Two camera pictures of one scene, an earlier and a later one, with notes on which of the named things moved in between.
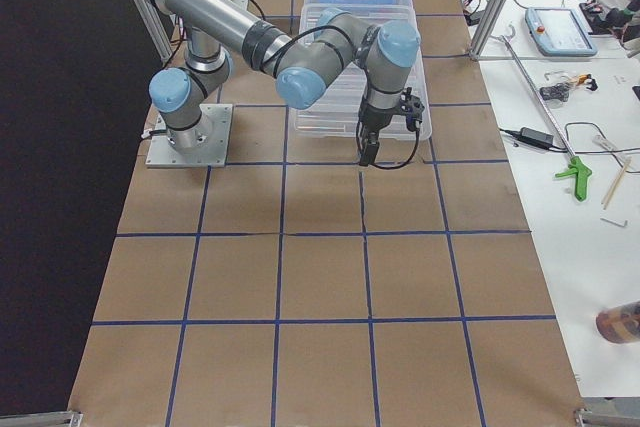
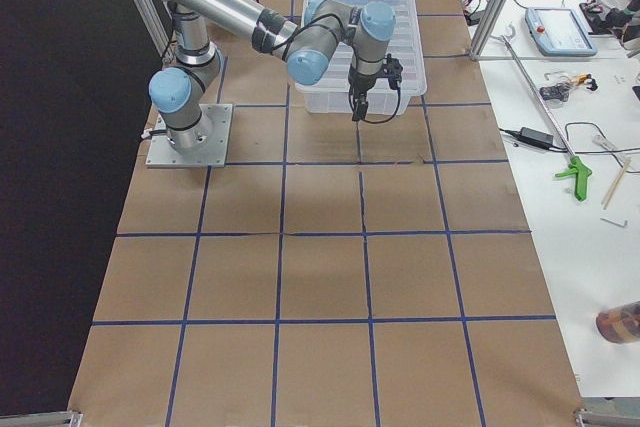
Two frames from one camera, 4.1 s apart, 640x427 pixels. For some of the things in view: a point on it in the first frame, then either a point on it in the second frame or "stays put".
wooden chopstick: x=616 y=183 stays put
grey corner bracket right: x=585 y=418 stays put
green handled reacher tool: x=578 y=169 stays put
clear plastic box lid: x=335 y=114 -> x=404 y=44
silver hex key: x=615 y=222 stays put
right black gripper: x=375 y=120 -> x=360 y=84
